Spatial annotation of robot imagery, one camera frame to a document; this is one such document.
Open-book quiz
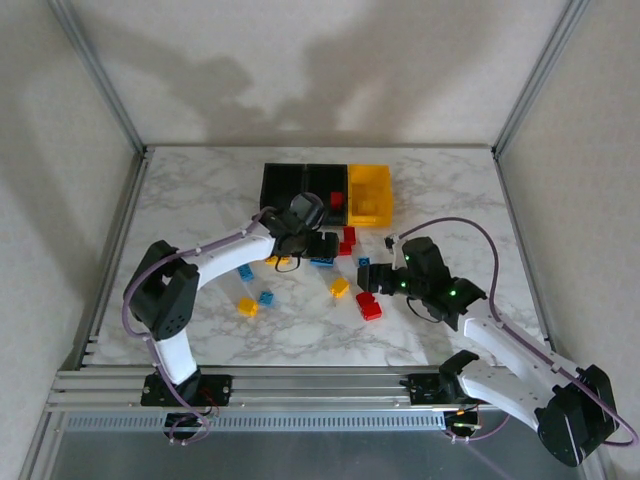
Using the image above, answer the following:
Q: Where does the black bin for blue bricks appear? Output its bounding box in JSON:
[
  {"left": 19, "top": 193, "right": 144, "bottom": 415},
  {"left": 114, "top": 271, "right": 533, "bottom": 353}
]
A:
[{"left": 259, "top": 162, "right": 309, "bottom": 215}]

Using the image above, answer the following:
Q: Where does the black bin for red bricks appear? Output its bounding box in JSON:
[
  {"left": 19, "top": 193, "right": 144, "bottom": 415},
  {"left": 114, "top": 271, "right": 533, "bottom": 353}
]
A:
[{"left": 304, "top": 163, "right": 351, "bottom": 226}]

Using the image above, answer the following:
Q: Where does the yellow plastic bin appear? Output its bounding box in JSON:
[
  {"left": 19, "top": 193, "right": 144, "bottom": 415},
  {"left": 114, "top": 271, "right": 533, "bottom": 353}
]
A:
[{"left": 347, "top": 163, "right": 395, "bottom": 227}]

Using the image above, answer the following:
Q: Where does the right base wiring connector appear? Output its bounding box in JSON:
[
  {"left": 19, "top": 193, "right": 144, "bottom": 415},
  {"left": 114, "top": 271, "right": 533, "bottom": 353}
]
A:
[{"left": 443, "top": 407, "right": 485, "bottom": 445}]

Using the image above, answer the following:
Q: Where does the base wiring connector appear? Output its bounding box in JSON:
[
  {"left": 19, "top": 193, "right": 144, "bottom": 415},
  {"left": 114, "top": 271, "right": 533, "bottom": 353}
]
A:
[
  {"left": 163, "top": 407, "right": 215, "bottom": 447},
  {"left": 443, "top": 407, "right": 485, "bottom": 445}
]

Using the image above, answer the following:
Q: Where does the left base wiring connector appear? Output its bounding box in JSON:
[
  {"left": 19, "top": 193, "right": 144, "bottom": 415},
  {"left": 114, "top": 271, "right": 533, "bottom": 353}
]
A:
[{"left": 163, "top": 407, "right": 215, "bottom": 447}]

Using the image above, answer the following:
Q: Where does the black left gripper wire loop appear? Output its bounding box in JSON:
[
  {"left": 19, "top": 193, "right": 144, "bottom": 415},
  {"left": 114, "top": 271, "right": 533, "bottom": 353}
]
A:
[{"left": 273, "top": 249, "right": 304, "bottom": 274}]

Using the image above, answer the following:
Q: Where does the black gripper wire loop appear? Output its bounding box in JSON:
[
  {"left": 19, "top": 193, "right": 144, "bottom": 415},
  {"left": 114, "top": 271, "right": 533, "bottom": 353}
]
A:
[
  {"left": 273, "top": 249, "right": 304, "bottom": 274},
  {"left": 406, "top": 295, "right": 444, "bottom": 324}
]

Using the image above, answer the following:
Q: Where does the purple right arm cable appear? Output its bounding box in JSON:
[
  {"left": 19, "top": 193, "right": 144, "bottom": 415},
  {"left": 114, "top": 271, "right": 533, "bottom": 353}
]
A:
[{"left": 394, "top": 216, "right": 640, "bottom": 447}]

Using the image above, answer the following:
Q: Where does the black right gripper wire loop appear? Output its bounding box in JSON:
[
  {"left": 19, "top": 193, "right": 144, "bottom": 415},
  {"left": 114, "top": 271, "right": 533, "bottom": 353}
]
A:
[{"left": 406, "top": 295, "right": 444, "bottom": 324}]

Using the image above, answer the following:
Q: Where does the aluminium right side rail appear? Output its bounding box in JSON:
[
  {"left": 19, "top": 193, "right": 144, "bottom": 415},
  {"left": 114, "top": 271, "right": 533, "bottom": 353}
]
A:
[{"left": 492, "top": 149, "right": 566, "bottom": 371}]

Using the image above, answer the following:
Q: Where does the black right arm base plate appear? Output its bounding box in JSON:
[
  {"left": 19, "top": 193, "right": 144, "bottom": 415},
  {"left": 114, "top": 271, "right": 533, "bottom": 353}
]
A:
[{"left": 399, "top": 372, "right": 481, "bottom": 406}]

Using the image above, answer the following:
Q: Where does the aluminium front frame rail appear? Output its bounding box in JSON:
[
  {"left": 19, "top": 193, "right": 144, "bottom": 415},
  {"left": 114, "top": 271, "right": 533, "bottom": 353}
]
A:
[{"left": 47, "top": 367, "right": 586, "bottom": 414}]

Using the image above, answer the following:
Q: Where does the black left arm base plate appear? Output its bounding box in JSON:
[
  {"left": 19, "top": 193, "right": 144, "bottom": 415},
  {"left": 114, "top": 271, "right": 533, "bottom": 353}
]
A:
[{"left": 140, "top": 373, "right": 234, "bottom": 407}]

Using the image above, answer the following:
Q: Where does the aluminium left side rail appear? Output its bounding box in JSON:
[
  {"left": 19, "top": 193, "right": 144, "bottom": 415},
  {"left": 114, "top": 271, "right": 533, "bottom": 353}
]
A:
[{"left": 74, "top": 149, "right": 154, "bottom": 371}]

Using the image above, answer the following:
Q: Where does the slotted grey cable duct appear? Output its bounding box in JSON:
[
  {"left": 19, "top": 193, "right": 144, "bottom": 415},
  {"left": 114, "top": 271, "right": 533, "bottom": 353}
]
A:
[{"left": 64, "top": 412, "right": 446, "bottom": 432}]

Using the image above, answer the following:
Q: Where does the aluminium right frame post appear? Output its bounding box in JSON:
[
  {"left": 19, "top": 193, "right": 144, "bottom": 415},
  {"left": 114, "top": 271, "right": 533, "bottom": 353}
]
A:
[{"left": 492, "top": 0, "right": 586, "bottom": 156}]

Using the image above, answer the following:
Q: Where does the aluminium frame post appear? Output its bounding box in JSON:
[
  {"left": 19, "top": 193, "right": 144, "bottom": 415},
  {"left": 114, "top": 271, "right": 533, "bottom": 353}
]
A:
[
  {"left": 47, "top": 0, "right": 149, "bottom": 156},
  {"left": 492, "top": 0, "right": 586, "bottom": 156}
]

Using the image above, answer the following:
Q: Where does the aluminium left frame post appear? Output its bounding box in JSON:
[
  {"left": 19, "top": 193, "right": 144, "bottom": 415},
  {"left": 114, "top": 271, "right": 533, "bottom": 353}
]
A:
[{"left": 47, "top": 0, "right": 149, "bottom": 156}]

